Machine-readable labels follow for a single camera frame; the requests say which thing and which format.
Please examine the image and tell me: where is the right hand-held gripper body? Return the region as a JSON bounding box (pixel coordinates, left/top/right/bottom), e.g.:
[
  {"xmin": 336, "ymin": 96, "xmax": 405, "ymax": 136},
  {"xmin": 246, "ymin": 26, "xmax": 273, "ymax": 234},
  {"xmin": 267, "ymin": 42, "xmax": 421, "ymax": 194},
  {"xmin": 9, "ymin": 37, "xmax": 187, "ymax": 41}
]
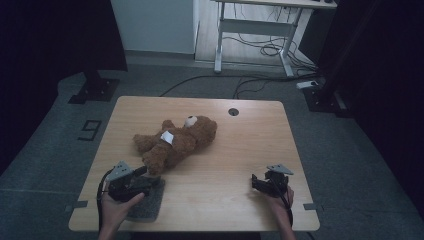
[{"xmin": 264, "ymin": 163, "xmax": 295, "ymax": 198}]

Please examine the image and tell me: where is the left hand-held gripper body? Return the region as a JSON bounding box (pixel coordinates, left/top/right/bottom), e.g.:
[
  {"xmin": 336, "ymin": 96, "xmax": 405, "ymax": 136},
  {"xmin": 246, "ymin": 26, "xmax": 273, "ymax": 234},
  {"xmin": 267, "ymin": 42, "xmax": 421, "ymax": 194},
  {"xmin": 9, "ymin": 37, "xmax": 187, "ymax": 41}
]
[{"xmin": 106, "ymin": 160, "xmax": 155, "ymax": 203}]

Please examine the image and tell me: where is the grey cloth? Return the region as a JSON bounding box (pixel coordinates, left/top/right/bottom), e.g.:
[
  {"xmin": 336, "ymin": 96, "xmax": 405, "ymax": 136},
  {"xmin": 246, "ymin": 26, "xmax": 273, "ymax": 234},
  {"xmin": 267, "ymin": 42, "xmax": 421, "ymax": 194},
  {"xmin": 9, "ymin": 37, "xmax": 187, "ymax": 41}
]
[{"xmin": 125, "ymin": 177, "xmax": 166, "ymax": 224}]

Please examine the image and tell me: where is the brown teddy bear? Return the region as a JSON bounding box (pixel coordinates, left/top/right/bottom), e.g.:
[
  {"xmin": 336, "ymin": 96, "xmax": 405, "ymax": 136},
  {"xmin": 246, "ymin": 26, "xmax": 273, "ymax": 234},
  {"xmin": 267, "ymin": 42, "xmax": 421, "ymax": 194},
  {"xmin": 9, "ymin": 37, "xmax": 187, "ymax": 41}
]
[{"xmin": 133, "ymin": 115, "xmax": 218, "ymax": 176}]

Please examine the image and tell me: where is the person's right hand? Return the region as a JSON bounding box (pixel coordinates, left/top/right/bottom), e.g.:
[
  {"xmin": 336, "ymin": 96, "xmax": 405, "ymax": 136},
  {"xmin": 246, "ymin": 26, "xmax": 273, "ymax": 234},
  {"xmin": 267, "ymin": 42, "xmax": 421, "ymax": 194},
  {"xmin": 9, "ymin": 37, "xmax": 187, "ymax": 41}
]
[{"xmin": 265, "ymin": 185, "xmax": 296, "ymax": 218}]

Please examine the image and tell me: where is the person's left hand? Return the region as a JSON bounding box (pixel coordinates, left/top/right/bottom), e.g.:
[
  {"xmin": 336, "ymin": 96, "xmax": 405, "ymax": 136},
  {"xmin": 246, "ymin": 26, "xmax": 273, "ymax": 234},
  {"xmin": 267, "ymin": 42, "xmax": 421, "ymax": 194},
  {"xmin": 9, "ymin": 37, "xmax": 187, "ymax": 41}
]
[{"xmin": 99, "ymin": 191, "xmax": 146, "ymax": 232}]

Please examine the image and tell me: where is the grey tape strip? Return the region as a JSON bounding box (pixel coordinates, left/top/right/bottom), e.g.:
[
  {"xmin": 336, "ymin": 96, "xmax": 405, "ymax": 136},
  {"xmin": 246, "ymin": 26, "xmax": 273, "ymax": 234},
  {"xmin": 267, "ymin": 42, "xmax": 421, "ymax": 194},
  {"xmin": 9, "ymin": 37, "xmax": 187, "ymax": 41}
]
[
  {"xmin": 302, "ymin": 202, "xmax": 324, "ymax": 212},
  {"xmin": 64, "ymin": 199, "xmax": 89, "ymax": 213}
]

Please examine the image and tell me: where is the black tape floor mark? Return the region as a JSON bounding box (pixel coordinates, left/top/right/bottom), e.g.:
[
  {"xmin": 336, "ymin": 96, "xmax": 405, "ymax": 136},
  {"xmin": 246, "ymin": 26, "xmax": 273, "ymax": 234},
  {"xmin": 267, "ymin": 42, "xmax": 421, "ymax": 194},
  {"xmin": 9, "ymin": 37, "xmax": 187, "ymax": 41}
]
[{"xmin": 77, "ymin": 119, "xmax": 103, "ymax": 142}]

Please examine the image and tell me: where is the black stand base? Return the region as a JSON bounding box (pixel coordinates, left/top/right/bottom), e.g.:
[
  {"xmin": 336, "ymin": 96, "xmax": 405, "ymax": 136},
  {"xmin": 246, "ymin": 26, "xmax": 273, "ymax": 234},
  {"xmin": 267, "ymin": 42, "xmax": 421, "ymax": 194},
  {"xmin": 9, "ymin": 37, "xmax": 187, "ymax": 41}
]
[
  {"xmin": 67, "ymin": 69, "xmax": 121, "ymax": 105},
  {"xmin": 302, "ymin": 0, "xmax": 355, "ymax": 118}
]

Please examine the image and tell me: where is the white power strip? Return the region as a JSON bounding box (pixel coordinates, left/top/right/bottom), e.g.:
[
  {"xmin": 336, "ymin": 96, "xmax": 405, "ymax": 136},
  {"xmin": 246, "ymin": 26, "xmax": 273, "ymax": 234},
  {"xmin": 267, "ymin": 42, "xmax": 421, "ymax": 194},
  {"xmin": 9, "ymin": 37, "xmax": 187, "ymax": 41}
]
[{"xmin": 296, "ymin": 80, "xmax": 320, "ymax": 90}]

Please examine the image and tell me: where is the black curtain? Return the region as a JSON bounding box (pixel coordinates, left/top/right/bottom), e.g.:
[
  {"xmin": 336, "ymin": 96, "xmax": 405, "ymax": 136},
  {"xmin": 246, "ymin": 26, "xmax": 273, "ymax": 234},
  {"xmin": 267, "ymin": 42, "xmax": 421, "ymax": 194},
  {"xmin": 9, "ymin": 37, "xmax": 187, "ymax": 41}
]
[
  {"xmin": 315, "ymin": 0, "xmax": 424, "ymax": 214},
  {"xmin": 0, "ymin": 0, "xmax": 129, "ymax": 176}
]

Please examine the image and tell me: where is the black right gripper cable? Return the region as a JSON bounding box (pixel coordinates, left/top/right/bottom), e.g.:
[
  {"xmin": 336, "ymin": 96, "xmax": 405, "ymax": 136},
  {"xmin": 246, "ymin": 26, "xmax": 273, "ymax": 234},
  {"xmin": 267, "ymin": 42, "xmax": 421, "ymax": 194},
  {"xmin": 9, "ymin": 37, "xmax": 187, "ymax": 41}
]
[{"xmin": 270, "ymin": 176, "xmax": 295, "ymax": 228}]

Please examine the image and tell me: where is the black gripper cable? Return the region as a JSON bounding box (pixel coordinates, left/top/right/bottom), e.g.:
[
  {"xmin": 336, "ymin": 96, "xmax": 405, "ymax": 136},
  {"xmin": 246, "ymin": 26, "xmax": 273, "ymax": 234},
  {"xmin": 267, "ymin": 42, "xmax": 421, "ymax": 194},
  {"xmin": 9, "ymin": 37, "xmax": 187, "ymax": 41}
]
[
  {"xmin": 270, "ymin": 176, "xmax": 295, "ymax": 228},
  {"xmin": 96, "ymin": 168, "xmax": 115, "ymax": 232}
]

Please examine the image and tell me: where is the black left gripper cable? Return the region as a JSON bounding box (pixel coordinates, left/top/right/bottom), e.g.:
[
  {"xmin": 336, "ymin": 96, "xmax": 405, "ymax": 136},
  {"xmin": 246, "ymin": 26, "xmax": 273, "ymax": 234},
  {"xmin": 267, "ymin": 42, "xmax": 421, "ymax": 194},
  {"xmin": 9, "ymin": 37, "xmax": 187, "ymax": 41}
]
[{"xmin": 96, "ymin": 168, "xmax": 115, "ymax": 232}]

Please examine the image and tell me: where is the short black floor cable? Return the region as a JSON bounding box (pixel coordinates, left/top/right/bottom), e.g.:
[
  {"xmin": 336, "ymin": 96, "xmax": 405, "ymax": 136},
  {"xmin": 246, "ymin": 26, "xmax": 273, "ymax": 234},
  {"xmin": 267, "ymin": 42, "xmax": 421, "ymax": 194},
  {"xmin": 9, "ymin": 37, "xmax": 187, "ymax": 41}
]
[{"xmin": 232, "ymin": 77, "xmax": 272, "ymax": 100}]

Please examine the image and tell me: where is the long black floor cable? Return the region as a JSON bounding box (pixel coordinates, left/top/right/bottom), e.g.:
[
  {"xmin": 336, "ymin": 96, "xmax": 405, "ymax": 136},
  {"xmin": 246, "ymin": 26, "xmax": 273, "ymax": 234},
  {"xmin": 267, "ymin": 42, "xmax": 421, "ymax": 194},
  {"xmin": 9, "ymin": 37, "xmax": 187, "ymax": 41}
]
[{"xmin": 158, "ymin": 74, "xmax": 303, "ymax": 98}]

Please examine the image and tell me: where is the tangle of black cables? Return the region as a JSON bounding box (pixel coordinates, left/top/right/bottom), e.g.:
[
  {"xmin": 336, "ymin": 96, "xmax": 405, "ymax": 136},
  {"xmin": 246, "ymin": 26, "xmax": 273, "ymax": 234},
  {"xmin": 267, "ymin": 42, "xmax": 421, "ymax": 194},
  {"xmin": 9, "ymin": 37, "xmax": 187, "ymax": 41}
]
[{"xmin": 222, "ymin": 3, "xmax": 318, "ymax": 78}]

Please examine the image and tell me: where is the white desk frame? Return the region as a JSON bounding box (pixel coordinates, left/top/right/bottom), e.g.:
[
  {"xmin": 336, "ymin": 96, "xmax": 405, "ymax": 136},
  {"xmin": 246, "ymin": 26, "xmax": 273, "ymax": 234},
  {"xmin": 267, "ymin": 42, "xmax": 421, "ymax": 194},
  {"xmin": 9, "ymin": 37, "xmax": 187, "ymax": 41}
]
[{"xmin": 212, "ymin": 0, "xmax": 338, "ymax": 78}]

